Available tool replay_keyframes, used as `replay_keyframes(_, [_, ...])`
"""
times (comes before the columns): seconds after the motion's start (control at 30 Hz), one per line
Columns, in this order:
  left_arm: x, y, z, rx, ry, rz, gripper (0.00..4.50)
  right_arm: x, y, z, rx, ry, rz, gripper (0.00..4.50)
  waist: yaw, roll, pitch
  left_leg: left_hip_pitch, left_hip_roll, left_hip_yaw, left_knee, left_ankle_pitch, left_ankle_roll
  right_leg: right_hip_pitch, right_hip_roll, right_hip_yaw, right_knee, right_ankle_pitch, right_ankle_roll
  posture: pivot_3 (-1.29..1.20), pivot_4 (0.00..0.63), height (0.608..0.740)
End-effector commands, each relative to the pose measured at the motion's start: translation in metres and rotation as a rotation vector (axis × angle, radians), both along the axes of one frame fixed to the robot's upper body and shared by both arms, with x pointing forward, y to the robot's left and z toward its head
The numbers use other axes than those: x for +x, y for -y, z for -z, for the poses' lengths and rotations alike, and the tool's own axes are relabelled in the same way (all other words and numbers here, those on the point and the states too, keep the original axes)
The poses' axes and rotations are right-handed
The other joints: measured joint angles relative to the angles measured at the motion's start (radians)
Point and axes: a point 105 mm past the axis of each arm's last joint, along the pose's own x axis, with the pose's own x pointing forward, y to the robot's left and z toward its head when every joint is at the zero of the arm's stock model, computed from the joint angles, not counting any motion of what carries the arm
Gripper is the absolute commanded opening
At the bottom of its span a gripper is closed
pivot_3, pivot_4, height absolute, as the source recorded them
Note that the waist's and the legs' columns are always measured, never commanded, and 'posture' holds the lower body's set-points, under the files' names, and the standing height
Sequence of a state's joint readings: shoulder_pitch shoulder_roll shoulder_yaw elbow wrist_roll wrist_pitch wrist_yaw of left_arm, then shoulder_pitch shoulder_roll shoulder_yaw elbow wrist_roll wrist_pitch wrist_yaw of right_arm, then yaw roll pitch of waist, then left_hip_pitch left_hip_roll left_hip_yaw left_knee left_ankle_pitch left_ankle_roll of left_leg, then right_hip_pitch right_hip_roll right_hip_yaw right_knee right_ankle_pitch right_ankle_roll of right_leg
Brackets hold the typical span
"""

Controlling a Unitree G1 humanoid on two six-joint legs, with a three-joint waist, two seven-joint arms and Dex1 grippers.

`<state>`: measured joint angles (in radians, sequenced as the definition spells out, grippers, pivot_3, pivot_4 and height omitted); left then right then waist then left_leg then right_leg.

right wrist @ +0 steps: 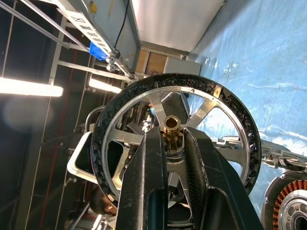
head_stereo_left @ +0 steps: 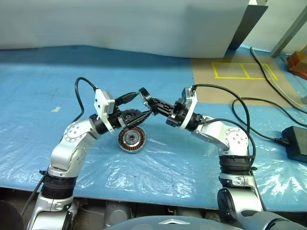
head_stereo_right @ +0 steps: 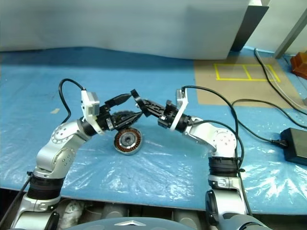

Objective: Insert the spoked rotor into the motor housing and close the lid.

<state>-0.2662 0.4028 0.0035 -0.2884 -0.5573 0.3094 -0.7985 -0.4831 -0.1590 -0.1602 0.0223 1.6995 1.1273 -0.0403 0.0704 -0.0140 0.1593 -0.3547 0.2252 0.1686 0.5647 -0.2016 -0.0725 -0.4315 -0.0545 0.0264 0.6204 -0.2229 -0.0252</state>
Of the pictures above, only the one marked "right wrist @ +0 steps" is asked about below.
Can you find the blue plastic table cover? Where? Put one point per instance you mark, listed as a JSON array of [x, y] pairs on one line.
[[263, 60]]

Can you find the white rounded frame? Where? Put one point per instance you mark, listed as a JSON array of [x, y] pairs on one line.
[[72, 165]]

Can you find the labelled aluminium frame rail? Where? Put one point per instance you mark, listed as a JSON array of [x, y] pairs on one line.
[[84, 26]]

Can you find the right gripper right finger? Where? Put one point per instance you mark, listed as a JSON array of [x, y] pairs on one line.
[[216, 191]]

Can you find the long fluorescent ceiling light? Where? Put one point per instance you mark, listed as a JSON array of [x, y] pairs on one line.
[[28, 87]]

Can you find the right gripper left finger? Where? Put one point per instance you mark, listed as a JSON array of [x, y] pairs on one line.
[[139, 191]]

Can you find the black-rimmed spoked rotor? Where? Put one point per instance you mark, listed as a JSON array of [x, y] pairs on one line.
[[172, 80]]

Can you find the person with dark hair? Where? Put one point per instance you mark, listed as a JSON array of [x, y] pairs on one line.
[[100, 201]]

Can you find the brown wooden crate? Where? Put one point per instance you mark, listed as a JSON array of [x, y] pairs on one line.
[[153, 62]]

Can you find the motor housing with copper windings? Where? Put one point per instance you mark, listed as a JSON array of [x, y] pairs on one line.
[[287, 191]]

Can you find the short fluorescent ceiling light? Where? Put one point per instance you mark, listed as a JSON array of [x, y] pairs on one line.
[[103, 85]]

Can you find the blue plastic scrap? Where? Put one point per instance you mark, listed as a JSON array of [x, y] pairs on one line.
[[97, 50]]

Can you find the round grey motor lid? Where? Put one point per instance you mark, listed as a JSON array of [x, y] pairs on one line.
[[275, 153]]

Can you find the white backdrop board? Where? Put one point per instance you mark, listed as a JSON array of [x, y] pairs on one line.
[[172, 21]]

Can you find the grey metal box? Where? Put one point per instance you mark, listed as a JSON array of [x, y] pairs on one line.
[[182, 67]]

